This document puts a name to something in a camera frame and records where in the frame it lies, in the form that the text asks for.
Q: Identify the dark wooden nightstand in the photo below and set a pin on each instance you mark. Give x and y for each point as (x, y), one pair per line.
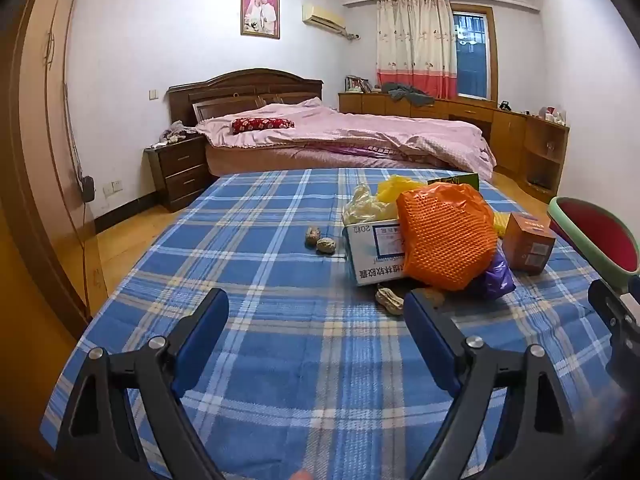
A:
(182, 175)

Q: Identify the pink quilt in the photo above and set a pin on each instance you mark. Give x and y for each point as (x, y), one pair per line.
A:
(350, 135)

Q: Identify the black power adapter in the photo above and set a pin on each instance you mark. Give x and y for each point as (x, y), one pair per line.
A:
(88, 188)

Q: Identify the wooden framed window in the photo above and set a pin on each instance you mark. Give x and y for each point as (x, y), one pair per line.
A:
(472, 55)

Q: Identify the white cardboard medicine box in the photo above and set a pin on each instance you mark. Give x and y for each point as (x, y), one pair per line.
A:
(372, 255)

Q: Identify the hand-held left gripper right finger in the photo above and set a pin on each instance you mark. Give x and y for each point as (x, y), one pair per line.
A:
(430, 340)

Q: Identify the orange mesh foam bag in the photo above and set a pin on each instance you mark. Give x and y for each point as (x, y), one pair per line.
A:
(440, 240)

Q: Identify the red floral pillow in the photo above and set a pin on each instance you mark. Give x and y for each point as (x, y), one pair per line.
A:
(262, 125)

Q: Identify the wall air conditioner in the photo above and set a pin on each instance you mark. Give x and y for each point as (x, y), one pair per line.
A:
(322, 16)

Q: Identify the cream and red curtain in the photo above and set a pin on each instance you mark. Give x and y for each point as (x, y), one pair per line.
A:
(415, 45)

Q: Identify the dark wooden bed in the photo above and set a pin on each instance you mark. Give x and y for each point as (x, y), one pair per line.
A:
(240, 87)

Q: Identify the green cardboard box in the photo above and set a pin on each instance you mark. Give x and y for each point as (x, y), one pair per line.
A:
(462, 179)

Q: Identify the grey clothes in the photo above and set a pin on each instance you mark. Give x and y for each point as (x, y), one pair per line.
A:
(405, 94)

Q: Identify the white wall socket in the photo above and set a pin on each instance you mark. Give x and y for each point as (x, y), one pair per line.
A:
(112, 188)

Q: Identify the purple plastic wrapper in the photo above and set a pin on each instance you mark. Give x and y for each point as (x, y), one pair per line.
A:
(495, 275)

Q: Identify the framed wedding photo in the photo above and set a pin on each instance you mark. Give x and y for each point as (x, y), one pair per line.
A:
(260, 10)

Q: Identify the clutter pile on nightstand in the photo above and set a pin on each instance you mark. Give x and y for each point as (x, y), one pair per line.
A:
(175, 134)

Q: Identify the small orange carton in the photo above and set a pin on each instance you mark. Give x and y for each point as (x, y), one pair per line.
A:
(530, 245)

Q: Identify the blue plaid tablecloth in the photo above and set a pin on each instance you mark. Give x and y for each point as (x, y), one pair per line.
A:
(280, 270)

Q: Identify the red plastic bin green rim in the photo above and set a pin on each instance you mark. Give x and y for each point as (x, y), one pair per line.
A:
(600, 230)

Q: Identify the light wooden cabinet unit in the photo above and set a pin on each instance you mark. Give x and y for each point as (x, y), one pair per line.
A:
(510, 135)

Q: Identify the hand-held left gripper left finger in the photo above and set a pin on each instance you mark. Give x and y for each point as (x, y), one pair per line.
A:
(200, 340)

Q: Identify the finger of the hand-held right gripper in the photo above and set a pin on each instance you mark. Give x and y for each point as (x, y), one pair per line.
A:
(600, 297)

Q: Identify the cream plastic bag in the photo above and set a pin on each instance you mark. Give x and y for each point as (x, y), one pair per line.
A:
(362, 205)

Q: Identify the wooden wardrobe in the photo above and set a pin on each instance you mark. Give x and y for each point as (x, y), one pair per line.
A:
(45, 160)

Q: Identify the white and red jars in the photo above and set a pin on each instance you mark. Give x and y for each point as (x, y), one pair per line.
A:
(552, 115)

